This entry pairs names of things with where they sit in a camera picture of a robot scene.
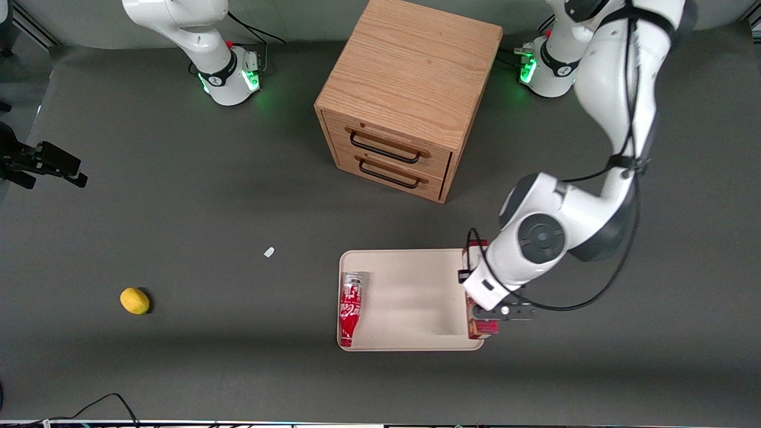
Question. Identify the red cola can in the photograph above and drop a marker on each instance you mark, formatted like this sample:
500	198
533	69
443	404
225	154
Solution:
351	306

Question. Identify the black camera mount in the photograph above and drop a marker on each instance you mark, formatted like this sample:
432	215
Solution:
47	157

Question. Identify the small white scrap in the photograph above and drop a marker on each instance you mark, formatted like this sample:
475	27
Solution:
269	252

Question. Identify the yellow lemon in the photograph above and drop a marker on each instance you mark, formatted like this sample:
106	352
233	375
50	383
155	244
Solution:
135	301

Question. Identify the white plastic tray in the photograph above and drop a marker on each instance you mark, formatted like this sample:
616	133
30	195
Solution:
410	297

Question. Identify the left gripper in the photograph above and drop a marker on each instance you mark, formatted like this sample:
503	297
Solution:
471	308

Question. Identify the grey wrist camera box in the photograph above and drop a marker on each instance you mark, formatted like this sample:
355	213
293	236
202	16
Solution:
518	312

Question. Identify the red cookie box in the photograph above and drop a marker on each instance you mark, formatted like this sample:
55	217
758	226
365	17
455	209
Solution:
483	328

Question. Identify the black metal frame bar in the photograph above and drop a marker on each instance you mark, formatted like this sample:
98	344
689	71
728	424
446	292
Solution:
35	25

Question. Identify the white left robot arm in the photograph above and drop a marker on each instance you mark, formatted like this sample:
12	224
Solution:
612	89

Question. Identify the wooden drawer front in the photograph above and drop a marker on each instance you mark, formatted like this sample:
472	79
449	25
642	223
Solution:
440	159
351	161

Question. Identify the wooden drawer cabinet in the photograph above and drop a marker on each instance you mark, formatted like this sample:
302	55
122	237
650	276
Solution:
410	65

